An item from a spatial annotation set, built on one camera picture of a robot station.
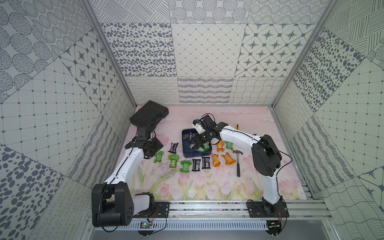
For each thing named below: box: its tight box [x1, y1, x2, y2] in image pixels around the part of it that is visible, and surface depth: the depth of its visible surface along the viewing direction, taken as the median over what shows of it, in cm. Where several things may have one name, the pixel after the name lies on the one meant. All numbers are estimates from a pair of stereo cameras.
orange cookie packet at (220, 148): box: [216, 140, 225, 153], surface depth 97 cm
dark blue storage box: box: [182, 128, 212, 158], surface depth 95 cm
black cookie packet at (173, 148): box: [168, 142, 179, 154], surface depth 97 cm
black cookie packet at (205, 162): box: [201, 156, 211, 170], surface depth 92 cm
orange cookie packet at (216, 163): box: [211, 153, 221, 168], surface depth 92 cm
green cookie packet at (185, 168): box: [179, 160, 193, 173], surface depth 90 cm
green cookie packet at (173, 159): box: [168, 155, 180, 168], surface depth 92 cm
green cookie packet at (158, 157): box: [153, 151, 164, 163], surface depth 93 cm
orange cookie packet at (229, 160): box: [221, 152, 237, 166], surface depth 92 cm
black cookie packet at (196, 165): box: [191, 159, 201, 172], surface depth 90 cm
